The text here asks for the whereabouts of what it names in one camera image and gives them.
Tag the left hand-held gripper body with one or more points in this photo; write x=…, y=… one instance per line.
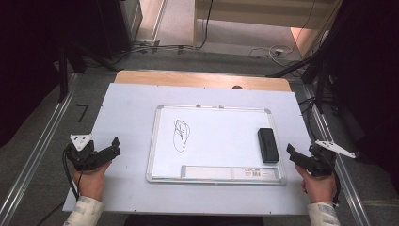
x=82, y=153

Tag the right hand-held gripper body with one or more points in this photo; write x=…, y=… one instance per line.
x=323, y=160

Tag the black whiteboard eraser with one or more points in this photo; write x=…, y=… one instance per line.
x=268, y=145

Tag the person's right hand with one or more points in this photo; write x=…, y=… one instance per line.
x=318, y=188

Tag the person's left hand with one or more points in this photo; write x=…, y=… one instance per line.
x=91, y=183

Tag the black metal stand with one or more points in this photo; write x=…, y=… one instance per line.
x=63, y=75
x=321, y=88

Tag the metal-framed whiteboard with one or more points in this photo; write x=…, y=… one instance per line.
x=219, y=141

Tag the wooden table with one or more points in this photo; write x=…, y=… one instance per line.
x=188, y=79

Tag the light wooden furniture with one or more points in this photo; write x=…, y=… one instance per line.
x=266, y=14

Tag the aluminium floor rail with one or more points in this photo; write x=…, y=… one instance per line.
x=342, y=182
x=40, y=147

